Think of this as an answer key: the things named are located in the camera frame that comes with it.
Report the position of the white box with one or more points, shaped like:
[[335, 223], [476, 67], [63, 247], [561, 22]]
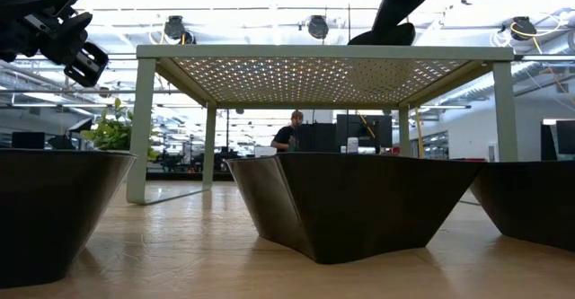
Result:
[[265, 151]]

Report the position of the person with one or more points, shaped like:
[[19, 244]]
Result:
[[287, 137]]

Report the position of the white bottle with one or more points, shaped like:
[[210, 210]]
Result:
[[352, 145]]

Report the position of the black wavy mini plate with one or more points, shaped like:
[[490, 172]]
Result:
[[45, 213], [350, 204], [530, 200]]

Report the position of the long ceiling light bar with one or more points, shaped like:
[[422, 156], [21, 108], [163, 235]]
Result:
[[444, 107], [67, 105]]

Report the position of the black monitor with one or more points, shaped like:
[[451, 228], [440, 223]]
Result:
[[364, 126], [566, 137], [28, 140], [547, 142]]

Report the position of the green potted plant white pot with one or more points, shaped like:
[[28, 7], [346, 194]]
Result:
[[110, 133]]

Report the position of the black computer tower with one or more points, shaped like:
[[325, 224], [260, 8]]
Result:
[[315, 137]]

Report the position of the mint green perforated riser shelf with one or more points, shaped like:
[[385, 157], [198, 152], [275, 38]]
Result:
[[314, 52]]

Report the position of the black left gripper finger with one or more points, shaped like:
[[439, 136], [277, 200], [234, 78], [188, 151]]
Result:
[[13, 43], [67, 38]]

